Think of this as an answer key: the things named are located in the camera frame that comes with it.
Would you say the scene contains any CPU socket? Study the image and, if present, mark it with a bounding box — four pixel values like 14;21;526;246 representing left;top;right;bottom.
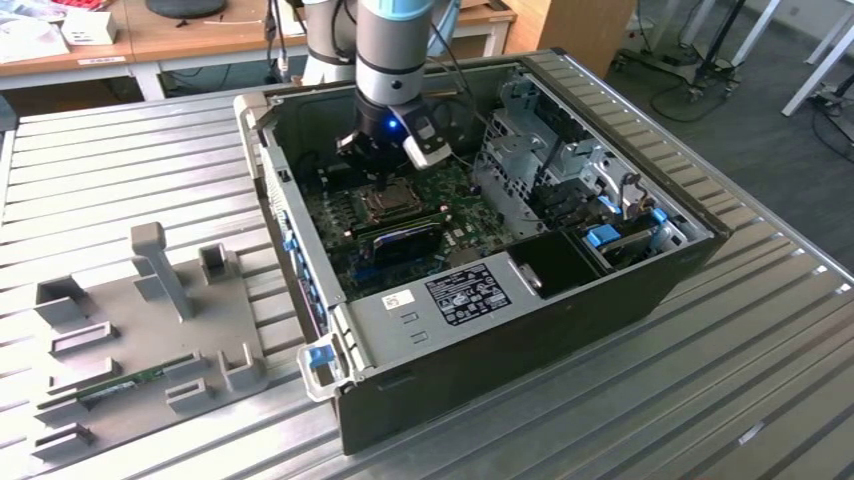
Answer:
357;178;429;225

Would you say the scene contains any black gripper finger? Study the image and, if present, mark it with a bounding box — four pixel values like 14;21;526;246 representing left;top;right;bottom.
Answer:
383;144;414;194
335;130;386;194

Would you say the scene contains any wooden desk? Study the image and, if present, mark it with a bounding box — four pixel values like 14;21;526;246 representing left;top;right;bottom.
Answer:
0;0;519;104

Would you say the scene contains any white cardboard box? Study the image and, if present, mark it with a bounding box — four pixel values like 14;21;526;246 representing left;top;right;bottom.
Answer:
59;10;120;47

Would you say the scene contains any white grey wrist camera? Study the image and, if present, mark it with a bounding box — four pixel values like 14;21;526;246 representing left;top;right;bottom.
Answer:
389;101;454;171

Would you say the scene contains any silver power supply unit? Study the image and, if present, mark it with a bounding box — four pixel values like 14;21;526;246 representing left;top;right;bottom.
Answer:
331;249;546;384

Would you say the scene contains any green motherboard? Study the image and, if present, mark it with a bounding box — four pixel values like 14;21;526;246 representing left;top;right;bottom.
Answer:
297;152;539;301

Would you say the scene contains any black grey PC case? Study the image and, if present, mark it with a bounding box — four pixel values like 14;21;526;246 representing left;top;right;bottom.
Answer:
231;47;760;456

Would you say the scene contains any silver drive cage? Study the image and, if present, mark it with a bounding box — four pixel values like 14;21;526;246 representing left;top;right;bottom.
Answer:
474;67;606;234

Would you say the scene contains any green RAM stick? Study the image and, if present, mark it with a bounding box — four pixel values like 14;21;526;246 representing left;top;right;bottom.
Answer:
72;366;168;401

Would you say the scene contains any white table frame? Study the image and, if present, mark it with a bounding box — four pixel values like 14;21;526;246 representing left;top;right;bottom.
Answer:
730;0;854;117

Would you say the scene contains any blue case latch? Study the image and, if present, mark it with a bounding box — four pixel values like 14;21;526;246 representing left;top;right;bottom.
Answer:
303;344;334;371

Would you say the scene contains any black graphics card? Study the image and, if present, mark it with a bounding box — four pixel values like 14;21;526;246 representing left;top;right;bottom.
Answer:
369;223;443;267

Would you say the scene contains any wooden cabinet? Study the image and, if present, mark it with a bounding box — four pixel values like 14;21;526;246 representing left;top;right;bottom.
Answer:
503;0;639;79

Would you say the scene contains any hard disk in blue carrier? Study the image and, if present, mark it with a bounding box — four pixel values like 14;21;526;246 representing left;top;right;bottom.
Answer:
578;223;669;274

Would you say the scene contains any black round cushion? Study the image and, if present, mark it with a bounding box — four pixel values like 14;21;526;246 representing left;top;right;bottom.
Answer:
144;0;228;20

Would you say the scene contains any grey parts rack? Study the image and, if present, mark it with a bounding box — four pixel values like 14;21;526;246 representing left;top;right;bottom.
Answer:
30;221;274;464

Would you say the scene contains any black wheeled stand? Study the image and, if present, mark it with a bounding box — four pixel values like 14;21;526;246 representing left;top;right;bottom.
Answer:
613;0;753;104

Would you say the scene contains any white plastic bag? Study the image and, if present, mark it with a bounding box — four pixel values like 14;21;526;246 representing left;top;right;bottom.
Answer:
0;12;72;65

